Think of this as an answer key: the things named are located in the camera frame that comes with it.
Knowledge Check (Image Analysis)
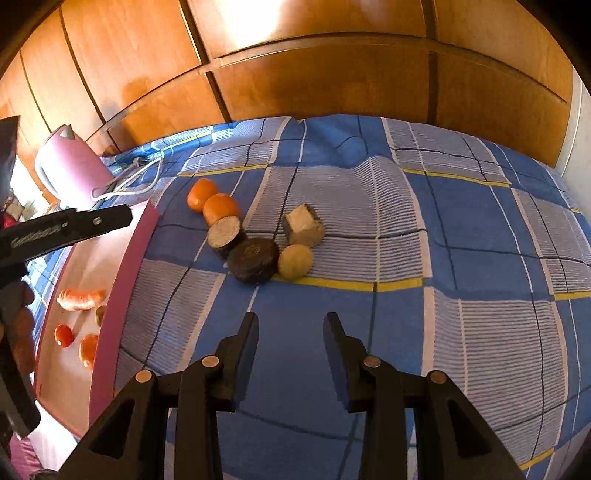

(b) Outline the person's left hand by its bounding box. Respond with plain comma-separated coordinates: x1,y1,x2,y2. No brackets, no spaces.
9,281,38,376

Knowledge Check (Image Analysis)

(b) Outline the orange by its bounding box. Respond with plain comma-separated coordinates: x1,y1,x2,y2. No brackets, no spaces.
202,194,242,228
187,178,219,213

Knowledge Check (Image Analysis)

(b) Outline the orange red fruit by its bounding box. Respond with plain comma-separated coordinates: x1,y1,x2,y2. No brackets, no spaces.
78,333,100,370

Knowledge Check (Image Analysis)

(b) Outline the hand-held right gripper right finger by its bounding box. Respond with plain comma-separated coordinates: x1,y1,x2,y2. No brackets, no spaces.
322,312,527,480

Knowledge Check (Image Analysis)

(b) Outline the orange carrot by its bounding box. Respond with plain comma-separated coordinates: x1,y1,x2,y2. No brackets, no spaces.
56,288,107,311

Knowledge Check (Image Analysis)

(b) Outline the brown cut cylinder piece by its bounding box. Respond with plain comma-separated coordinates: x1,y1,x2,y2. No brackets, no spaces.
206,216,248,260

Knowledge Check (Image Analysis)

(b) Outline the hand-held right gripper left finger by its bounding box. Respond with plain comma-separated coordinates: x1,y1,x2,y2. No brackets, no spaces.
65,312,260,480

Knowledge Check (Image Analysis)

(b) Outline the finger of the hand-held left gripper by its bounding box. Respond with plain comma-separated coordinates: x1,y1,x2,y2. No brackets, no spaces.
62,205,133,247

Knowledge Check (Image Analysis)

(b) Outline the white power cable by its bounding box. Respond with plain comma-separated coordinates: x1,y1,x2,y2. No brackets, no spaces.
91,156,165,202

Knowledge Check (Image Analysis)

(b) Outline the tan round fruit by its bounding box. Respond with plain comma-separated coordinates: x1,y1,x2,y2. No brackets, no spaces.
277,244,315,281

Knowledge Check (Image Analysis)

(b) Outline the dark brown round fruit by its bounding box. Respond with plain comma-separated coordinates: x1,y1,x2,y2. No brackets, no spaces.
226,237,280,285

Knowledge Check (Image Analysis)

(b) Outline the blue plaid blanket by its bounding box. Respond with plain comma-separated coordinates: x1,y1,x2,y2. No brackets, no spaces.
28,115,591,480

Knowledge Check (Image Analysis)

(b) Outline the pink electric kettle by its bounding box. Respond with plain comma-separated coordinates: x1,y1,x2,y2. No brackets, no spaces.
34,124,114,211

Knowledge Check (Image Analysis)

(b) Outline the pink tray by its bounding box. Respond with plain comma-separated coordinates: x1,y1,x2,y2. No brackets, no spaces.
32,202,160,440

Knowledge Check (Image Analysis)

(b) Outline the pink cloth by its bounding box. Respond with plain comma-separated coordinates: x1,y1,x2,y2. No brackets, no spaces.
7,429,56,480

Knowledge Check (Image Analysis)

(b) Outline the beige wedge piece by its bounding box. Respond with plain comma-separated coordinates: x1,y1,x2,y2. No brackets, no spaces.
283,203,326,249

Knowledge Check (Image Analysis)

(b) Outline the wooden wardrobe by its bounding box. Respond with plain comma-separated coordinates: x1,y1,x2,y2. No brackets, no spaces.
0,0,576,169

